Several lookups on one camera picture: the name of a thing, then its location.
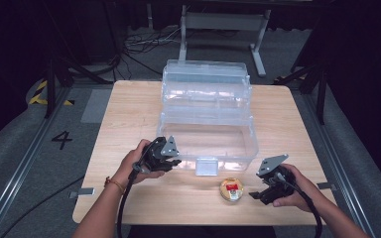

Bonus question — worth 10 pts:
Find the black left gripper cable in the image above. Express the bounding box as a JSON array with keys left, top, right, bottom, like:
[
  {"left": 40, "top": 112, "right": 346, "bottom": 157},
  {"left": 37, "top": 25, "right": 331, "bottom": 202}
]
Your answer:
[{"left": 116, "top": 140, "right": 157, "bottom": 238}]

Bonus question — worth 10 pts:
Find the black metal stand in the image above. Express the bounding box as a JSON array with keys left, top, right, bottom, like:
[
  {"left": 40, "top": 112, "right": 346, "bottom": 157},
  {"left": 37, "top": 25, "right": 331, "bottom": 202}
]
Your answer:
[
  {"left": 44, "top": 0, "right": 122, "bottom": 120},
  {"left": 274, "top": 62, "right": 328, "bottom": 126}
]

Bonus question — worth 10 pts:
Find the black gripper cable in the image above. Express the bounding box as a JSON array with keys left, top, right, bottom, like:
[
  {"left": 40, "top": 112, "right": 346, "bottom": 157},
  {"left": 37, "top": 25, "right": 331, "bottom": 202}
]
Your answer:
[
  {"left": 116, "top": 140, "right": 157, "bottom": 238},
  {"left": 274, "top": 172, "right": 323, "bottom": 238}
]

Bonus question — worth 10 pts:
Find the round pastry packet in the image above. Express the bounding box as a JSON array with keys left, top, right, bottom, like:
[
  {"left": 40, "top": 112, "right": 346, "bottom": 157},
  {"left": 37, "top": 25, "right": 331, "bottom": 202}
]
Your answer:
[{"left": 218, "top": 177, "right": 245, "bottom": 203}]

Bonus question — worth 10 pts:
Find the clear plastic storage box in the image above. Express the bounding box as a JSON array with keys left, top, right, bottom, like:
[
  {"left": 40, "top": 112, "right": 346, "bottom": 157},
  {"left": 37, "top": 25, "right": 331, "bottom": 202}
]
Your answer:
[{"left": 157, "top": 59, "right": 260, "bottom": 177}]

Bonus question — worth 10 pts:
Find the grey table clamp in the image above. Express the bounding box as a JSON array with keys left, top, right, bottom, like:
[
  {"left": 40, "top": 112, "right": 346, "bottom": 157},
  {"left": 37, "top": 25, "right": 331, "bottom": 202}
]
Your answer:
[
  {"left": 68, "top": 187, "right": 95, "bottom": 199},
  {"left": 317, "top": 181, "right": 338, "bottom": 191}
]

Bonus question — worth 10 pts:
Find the person's left hand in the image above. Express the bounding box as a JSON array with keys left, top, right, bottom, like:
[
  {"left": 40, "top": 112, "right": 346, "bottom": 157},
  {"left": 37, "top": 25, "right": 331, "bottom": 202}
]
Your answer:
[{"left": 112, "top": 138, "right": 167, "bottom": 191}]

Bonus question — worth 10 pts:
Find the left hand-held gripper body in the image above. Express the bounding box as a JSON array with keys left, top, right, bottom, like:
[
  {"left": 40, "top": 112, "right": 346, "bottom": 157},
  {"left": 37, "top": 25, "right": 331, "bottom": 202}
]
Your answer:
[{"left": 142, "top": 135, "right": 180, "bottom": 173}]

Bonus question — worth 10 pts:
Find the person's dark clothing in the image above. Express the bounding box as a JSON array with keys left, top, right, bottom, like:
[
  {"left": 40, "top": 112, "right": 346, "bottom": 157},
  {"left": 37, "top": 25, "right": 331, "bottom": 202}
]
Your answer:
[{"left": 128, "top": 225, "right": 276, "bottom": 238}]

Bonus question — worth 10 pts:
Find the white metal desk frame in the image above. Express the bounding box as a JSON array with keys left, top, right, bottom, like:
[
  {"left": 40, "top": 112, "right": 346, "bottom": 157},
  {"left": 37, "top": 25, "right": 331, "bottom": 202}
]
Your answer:
[{"left": 177, "top": 4, "right": 272, "bottom": 78}]

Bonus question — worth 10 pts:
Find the tangle of floor cables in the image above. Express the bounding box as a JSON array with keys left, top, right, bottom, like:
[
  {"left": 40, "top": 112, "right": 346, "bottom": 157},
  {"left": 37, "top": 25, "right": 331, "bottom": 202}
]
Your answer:
[{"left": 122, "top": 26, "right": 184, "bottom": 83}]

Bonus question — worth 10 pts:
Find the orange thread bracelet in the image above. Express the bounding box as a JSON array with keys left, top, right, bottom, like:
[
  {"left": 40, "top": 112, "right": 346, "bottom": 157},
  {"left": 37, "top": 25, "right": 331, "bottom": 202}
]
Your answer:
[{"left": 103, "top": 177, "right": 127, "bottom": 195}]

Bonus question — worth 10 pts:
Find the thin black floor cable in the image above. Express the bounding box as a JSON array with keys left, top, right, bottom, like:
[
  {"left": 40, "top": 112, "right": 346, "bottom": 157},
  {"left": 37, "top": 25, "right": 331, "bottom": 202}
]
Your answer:
[{"left": 0, "top": 177, "right": 85, "bottom": 238}]

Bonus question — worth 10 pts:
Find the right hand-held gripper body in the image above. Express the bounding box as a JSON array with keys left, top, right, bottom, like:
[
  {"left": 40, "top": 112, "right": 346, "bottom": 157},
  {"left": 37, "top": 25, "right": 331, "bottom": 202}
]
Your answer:
[{"left": 257, "top": 154, "right": 297, "bottom": 206}]

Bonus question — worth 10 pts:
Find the aluminium floor rail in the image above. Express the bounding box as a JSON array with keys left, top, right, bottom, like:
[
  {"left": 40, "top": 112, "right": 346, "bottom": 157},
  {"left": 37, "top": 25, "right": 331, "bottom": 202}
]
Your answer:
[
  {"left": 302, "top": 93, "right": 376, "bottom": 238},
  {"left": 0, "top": 87, "right": 71, "bottom": 238}
]

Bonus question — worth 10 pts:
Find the yellow black floor tape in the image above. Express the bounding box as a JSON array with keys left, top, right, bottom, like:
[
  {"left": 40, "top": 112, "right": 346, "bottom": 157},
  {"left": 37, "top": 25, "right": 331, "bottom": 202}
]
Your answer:
[{"left": 28, "top": 79, "right": 75, "bottom": 107}]

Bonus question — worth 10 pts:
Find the person's right hand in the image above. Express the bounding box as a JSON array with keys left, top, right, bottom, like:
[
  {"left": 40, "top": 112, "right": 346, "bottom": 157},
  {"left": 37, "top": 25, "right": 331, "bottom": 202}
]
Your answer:
[{"left": 272, "top": 163, "right": 318, "bottom": 212}]

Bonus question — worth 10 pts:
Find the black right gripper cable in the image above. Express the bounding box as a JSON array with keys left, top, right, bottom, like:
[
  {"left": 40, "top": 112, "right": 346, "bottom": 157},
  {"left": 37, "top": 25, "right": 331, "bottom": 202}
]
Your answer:
[{"left": 274, "top": 172, "right": 323, "bottom": 238}]

